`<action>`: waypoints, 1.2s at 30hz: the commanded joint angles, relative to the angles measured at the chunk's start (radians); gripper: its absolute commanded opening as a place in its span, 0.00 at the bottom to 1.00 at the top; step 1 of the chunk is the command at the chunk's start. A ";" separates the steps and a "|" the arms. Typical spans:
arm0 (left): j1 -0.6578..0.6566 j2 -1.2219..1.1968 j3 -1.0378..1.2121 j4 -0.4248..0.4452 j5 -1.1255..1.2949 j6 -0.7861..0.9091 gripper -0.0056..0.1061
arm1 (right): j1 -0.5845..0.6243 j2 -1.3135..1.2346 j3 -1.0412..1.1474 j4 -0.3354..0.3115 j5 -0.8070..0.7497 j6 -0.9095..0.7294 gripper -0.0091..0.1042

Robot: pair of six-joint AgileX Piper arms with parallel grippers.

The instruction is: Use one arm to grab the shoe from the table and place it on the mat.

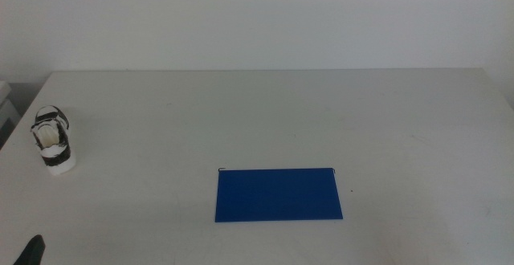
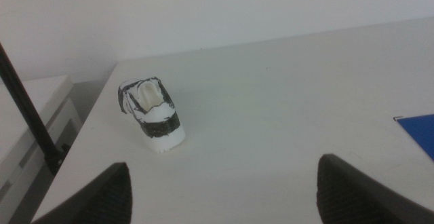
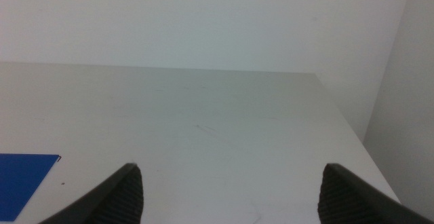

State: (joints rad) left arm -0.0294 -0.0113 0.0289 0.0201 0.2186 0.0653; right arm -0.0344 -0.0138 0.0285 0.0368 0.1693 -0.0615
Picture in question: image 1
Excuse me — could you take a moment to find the black and white shoe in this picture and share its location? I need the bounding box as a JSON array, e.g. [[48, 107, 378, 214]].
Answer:
[[30, 104, 77, 177]]

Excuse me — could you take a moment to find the blue rectangular mat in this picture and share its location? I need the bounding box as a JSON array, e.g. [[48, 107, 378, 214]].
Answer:
[[214, 167, 345, 223]]

